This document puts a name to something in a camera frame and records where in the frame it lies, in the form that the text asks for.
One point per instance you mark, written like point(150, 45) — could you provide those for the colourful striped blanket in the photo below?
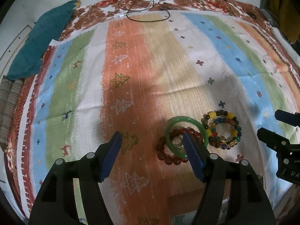
point(130, 66)

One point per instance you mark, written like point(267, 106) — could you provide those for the teal cloth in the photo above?
point(48, 27)

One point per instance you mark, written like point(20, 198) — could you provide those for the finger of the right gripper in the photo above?
point(274, 141)
point(292, 119)

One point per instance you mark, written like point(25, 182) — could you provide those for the striped beige cushion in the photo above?
point(10, 92)

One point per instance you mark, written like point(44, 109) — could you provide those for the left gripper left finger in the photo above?
point(55, 201)

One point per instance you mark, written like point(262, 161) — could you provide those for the green jade bangle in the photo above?
point(177, 119)

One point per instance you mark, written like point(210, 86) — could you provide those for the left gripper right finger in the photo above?
point(248, 202)

